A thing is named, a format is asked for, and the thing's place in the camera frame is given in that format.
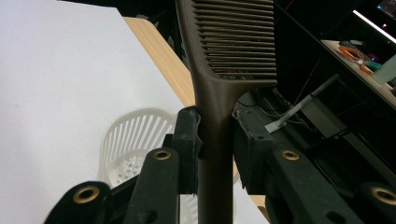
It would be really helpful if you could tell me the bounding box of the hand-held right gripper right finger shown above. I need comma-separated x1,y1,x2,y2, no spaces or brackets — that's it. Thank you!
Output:
232,106,276,196

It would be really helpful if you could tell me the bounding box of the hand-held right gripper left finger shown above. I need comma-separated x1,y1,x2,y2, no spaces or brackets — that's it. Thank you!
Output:
162,105,204,195

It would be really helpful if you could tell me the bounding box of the white slotted plastic basket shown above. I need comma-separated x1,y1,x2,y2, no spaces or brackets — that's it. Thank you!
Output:
97,106,241,224

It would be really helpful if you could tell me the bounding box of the grey metal stand leg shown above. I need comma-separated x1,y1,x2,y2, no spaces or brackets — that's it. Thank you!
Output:
264,74,341,134

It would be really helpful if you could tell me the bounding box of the background desk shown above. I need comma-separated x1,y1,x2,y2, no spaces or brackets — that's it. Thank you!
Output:
321,38,396,108

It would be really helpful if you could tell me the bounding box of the teal item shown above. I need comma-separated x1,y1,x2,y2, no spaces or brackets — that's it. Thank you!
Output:
364,60,383,72

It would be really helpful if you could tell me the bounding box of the pale green container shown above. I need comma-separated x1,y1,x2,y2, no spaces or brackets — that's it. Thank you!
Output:
370,54,396,86

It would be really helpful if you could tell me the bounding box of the white light strip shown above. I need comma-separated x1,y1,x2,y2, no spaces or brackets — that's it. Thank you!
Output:
352,8,396,45

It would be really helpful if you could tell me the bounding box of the orange cable coil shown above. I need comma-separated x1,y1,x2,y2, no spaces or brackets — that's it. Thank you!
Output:
338,45,374,76

